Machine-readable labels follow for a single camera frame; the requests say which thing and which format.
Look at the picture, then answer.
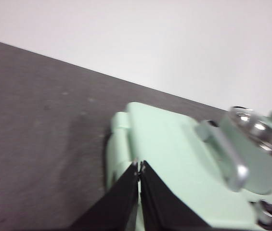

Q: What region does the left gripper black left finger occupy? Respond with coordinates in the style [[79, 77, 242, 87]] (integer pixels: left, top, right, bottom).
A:
[[70, 160, 139, 231]]

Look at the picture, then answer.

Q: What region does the glass lid with green knob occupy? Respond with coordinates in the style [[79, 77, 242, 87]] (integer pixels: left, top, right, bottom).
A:
[[228, 105, 272, 161]]

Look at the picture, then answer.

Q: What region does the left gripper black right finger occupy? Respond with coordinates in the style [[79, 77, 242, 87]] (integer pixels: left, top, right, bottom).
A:
[[138, 160, 212, 231]]

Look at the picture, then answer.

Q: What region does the green pot with handle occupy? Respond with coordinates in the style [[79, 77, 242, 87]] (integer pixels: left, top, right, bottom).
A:
[[219, 113, 272, 195]]

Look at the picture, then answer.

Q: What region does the green breakfast machine base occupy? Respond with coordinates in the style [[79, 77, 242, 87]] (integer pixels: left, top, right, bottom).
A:
[[105, 112, 272, 231]]

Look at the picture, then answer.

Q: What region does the chrome griddle lid handle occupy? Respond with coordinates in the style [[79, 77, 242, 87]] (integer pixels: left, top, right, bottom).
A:
[[194, 119, 250, 193]]

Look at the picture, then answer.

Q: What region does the green griddle lid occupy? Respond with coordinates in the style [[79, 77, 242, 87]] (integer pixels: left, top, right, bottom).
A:
[[125, 102, 257, 231]]

